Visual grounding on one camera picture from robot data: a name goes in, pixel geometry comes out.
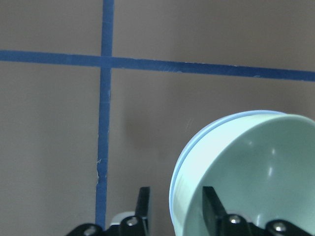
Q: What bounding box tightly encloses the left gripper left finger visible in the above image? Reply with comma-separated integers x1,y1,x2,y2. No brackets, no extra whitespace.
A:
135,187,151,236

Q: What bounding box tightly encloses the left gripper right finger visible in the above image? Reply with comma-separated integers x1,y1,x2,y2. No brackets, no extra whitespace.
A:
202,186,227,236

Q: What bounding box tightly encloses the green ceramic bowl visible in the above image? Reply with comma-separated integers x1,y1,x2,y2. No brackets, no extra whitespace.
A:
173,114,315,236

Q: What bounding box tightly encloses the blue ceramic bowl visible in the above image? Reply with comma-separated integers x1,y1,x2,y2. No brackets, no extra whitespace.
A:
168,110,286,224

